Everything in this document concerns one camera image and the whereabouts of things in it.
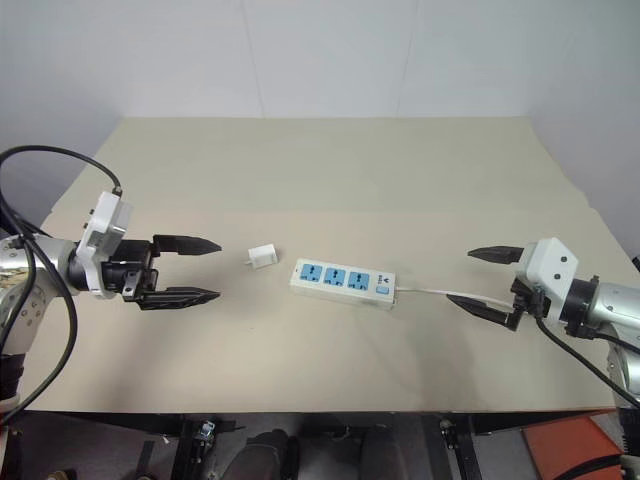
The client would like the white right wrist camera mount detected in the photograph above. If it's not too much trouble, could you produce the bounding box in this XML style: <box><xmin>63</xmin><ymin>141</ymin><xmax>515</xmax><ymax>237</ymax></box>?
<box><xmin>514</xmin><ymin>237</ymin><xmax>581</xmax><ymax>322</ymax></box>

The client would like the black table frame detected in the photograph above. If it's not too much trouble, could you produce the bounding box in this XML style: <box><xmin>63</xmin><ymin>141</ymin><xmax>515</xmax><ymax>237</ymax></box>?
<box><xmin>9</xmin><ymin>410</ymin><xmax>624</xmax><ymax>480</ymax></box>

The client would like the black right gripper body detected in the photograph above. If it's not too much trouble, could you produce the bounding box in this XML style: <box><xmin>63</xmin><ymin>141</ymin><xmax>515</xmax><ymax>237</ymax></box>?
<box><xmin>506</xmin><ymin>277</ymin><xmax>547</xmax><ymax>333</ymax></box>

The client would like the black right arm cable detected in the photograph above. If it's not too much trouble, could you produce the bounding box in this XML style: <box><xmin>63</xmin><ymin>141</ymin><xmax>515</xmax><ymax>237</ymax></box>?
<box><xmin>532</xmin><ymin>311</ymin><xmax>640</xmax><ymax>408</ymax></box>

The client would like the white blue-socket power strip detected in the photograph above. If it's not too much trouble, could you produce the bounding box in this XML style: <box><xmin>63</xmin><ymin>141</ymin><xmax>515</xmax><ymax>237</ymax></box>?
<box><xmin>288</xmin><ymin>257</ymin><xmax>400</xmax><ymax>312</ymax></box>

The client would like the dark rounded shape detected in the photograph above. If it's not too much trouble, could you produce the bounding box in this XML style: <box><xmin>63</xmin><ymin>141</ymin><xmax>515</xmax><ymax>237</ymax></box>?
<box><xmin>234</xmin><ymin>428</ymin><xmax>302</xmax><ymax>480</ymax></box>

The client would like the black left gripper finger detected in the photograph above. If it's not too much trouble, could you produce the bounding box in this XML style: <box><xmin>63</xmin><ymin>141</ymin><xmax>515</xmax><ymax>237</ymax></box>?
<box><xmin>151</xmin><ymin>233</ymin><xmax>224</xmax><ymax>258</ymax></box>
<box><xmin>136</xmin><ymin>285</ymin><xmax>223</xmax><ymax>313</ymax></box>

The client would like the white power strip cord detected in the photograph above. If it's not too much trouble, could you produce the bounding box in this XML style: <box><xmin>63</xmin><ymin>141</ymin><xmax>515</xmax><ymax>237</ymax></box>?
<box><xmin>396</xmin><ymin>285</ymin><xmax>517</xmax><ymax>307</ymax></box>

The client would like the white plug adapter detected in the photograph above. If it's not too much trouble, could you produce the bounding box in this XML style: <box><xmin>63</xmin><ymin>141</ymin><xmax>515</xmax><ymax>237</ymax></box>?
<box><xmin>243</xmin><ymin>242</ymin><xmax>282</xmax><ymax>270</ymax></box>

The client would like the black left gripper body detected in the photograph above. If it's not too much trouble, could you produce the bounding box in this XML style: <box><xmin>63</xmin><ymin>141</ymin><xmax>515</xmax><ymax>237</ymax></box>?
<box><xmin>101</xmin><ymin>238</ymin><xmax>162</xmax><ymax>304</ymax></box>

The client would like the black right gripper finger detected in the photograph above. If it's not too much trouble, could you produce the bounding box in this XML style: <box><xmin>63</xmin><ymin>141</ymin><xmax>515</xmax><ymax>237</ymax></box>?
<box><xmin>466</xmin><ymin>244</ymin><xmax>525</xmax><ymax>266</ymax></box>
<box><xmin>445</xmin><ymin>293</ymin><xmax>519</xmax><ymax>332</ymax></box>

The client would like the orange box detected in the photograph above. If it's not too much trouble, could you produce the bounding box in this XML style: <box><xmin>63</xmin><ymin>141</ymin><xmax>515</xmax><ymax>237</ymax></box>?
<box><xmin>521</xmin><ymin>416</ymin><xmax>625</xmax><ymax>480</ymax></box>

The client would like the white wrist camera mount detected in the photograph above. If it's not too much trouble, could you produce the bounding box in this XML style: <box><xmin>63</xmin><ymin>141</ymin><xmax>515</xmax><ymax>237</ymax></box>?
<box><xmin>78</xmin><ymin>190</ymin><xmax>136</xmax><ymax>300</ymax></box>
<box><xmin>514</xmin><ymin>237</ymin><xmax>581</xmax><ymax>322</ymax></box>

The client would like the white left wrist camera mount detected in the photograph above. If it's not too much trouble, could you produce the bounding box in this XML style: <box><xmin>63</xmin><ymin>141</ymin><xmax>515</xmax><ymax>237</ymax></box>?
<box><xmin>78</xmin><ymin>190</ymin><xmax>136</xmax><ymax>300</ymax></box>

